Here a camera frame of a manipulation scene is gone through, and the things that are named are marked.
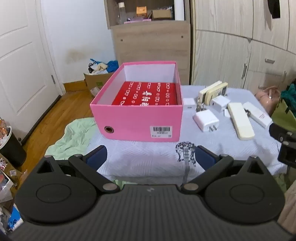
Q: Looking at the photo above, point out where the black door draft strip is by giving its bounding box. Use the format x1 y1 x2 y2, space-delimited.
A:
20 95 62 144

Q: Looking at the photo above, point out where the black necktie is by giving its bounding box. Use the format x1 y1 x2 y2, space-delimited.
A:
267 0 281 19

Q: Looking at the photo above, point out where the cream button remote control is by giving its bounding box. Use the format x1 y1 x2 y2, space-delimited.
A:
205 82 228 105

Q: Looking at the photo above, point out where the clear bottle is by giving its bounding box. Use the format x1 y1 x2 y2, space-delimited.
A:
118 2 127 25

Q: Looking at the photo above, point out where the pink handbag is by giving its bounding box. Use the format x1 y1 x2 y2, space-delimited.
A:
254 85 281 116

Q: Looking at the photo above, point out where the white striped cloth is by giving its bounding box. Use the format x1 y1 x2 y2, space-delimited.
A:
65 85 288 186

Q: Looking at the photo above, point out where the white door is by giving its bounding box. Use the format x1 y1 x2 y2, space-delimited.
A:
0 0 64 139

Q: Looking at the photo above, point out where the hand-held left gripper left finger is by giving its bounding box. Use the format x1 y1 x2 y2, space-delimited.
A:
35 145 121 194

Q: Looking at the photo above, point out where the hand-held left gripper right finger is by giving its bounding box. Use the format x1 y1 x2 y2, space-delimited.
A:
180 146 271 195

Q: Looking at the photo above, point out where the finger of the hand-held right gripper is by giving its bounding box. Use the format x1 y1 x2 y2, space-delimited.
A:
269 123 296 168

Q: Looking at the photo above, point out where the pile of colourful packets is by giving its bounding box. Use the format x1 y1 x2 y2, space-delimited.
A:
0 153 23 232

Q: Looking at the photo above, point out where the long cream remote control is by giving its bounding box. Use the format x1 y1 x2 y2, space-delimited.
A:
228 102 255 140

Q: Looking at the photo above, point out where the pink cardboard box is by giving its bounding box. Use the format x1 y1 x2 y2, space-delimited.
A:
90 61 184 142

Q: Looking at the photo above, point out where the small brown cardboard box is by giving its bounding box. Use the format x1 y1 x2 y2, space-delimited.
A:
151 9 173 20

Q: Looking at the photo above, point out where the wooden shelf cabinet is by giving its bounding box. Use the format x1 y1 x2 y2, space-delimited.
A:
103 0 191 85

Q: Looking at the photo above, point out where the green bag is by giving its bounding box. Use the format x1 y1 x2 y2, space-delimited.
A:
271 97 296 130

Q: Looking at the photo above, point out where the white paper roll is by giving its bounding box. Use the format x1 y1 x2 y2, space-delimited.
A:
174 0 185 21

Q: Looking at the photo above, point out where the blue plastic bag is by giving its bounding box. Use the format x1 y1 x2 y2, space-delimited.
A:
107 60 119 72

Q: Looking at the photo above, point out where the large white pronged charger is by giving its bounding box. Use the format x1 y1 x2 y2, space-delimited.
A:
193 109 220 132

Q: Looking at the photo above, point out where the slim white box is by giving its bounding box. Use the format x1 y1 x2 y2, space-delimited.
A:
242 101 273 129

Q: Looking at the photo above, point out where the white charger block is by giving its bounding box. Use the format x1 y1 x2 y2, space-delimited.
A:
211 96 231 113

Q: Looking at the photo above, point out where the teal cloth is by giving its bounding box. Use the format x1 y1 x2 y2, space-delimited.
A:
280 80 296 105

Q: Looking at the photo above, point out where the pale green cloth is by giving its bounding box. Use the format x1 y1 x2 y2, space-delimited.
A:
45 118 102 160

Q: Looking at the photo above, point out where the small white cube charger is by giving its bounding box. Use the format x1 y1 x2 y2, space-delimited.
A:
183 98 196 112

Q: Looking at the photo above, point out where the black bin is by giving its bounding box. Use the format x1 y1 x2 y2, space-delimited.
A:
0 125 27 167

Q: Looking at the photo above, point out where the red printed box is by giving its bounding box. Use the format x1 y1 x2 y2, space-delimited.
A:
111 81 178 106

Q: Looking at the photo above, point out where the light wood wardrobe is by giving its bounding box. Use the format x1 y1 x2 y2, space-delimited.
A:
190 0 296 109

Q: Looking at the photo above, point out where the white remote with pink label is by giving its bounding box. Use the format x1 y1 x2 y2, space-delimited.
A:
198 81 223 103

